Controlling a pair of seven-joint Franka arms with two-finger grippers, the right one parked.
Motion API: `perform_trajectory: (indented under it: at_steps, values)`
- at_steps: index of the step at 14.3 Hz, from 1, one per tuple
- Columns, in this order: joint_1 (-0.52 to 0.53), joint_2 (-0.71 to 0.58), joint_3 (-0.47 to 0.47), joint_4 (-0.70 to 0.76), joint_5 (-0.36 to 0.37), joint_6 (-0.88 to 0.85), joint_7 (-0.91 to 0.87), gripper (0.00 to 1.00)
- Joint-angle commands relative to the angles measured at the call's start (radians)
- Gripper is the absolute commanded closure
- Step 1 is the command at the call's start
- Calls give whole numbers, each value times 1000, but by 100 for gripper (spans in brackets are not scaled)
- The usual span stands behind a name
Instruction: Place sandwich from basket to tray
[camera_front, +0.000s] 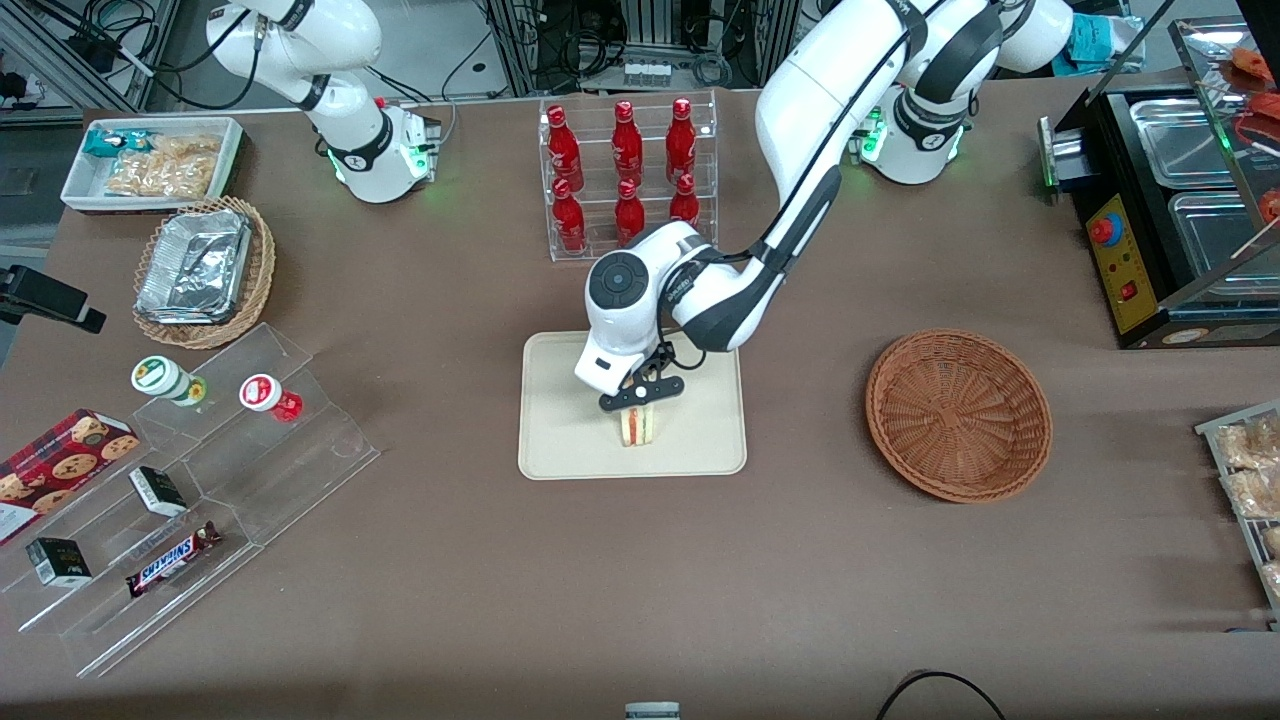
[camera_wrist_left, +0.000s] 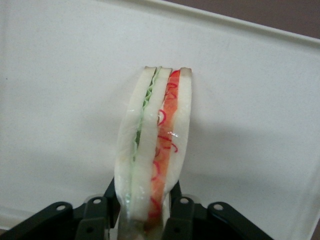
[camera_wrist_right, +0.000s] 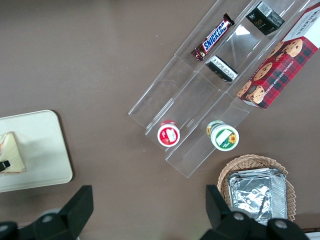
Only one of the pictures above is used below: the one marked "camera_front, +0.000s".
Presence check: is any black box white label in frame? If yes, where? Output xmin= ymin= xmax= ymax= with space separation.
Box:
xmin=128 ymin=465 xmax=189 ymax=519

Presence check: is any steel warmer pan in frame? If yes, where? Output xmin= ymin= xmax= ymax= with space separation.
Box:
xmin=1129 ymin=97 xmax=1243 ymax=190
xmin=1167 ymin=190 xmax=1280 ymax=301

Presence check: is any clear bag of biscuits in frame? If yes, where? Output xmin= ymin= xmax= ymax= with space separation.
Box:
xmin=150 ymin=134 xmax=222 ymax=163
xmin=105 ymin=152 xmax=217 ymax=199

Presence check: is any green sunflower lid jar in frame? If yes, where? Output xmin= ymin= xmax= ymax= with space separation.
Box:
xmin=131 ymin=355 xmax=208 ymax=408

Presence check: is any white rectangular snack bin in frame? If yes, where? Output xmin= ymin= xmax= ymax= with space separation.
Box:
xmin=60 ymin=116 xmax=246 ymax=215

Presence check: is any clear acrylic bottle rack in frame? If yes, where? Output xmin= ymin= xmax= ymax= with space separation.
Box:
xmin=538 ymin=90 xmax=719 ymax=264

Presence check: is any red food piece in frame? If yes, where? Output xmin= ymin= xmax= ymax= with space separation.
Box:
xmin=1235 ymin=90 xmax=1280 ymax=142

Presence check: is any empty brown wicker basket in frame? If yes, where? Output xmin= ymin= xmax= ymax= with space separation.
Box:
xmin=865 ymin=329 xmax=1054 ymax=504

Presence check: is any teal snack packet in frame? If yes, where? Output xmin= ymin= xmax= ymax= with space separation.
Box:
xmin=83 ymin=128 xmax=151 ymax=160

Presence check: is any aluminium foil tray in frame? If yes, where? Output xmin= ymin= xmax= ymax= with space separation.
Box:
xmin=134 ymin=212 xmax=250 ymax=327
xmin=136 ymin=207 xmax=252 ymax=323

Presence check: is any Snickers chocolate bar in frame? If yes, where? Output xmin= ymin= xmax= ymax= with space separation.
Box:
xmin=125 ymin=521 xmax=223 ymax=599

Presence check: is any teal cloth packet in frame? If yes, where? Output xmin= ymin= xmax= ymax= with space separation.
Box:
xmin=1065 ymin=13 xmax=1146 ymax=69

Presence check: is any black cable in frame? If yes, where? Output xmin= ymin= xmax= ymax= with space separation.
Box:
xmin=876 ymin=670 xmax=1006 ymax=720

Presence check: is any black box gold print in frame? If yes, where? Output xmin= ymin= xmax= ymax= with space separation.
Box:
xmin=25 ymin=537 xmax=93 ymax=588

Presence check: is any black clamp mount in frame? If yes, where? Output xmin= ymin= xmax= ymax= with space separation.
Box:
xmin=0 ymin=264 xmax=107 ymax=335

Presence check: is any clear acrylic stepped stand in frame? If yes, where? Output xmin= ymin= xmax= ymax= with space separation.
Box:
xmin=0 ymin=322 xmax=382 ymax=679

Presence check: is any metal equipment rack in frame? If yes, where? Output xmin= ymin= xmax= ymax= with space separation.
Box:
xmin=480 ymin=0 xmax=811 ymax=99

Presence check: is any triangle sandwich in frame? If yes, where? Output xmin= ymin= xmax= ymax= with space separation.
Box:
xmin=619 ymin=403 xmax=660 ymax=449

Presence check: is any glass warmer guard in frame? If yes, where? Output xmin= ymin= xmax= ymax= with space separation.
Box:
xmin=1168 ymin=15 xmax=1280 ymax=311

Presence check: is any red tartan cookie box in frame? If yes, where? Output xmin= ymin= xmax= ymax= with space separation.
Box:
xmin=0 ymin=408 xmax=141 ymax=548

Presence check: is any black food warmer appliance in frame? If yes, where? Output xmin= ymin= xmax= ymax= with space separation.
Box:
xmin=1038 ymin=15 xmax=1280 ymax=351

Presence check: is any beige plastic tray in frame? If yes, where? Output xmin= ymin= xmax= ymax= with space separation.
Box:
xmin=517 ymin=330 xmax=749 ymax=482

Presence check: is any red lid small jar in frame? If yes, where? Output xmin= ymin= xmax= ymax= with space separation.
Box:
xmin=239 ymin=373 xmax=304 ymax=423

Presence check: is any aluminium frame rail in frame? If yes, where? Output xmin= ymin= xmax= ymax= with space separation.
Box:
xmin=0 ymin=0 xmax=181 ymax=111

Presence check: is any white pastry tray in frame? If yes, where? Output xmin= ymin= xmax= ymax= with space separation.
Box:
xmin=1195 ymin=400 xmax=1280 ymax=631

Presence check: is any orange fried food piece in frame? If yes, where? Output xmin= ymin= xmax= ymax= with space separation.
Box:
xmin=1230 ymin=45 xmax=1280 ymax=87

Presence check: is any wicker basket holding foil trays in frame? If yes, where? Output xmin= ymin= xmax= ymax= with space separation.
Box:
xmin=132 ymin=196 xmax=276 ymax=351

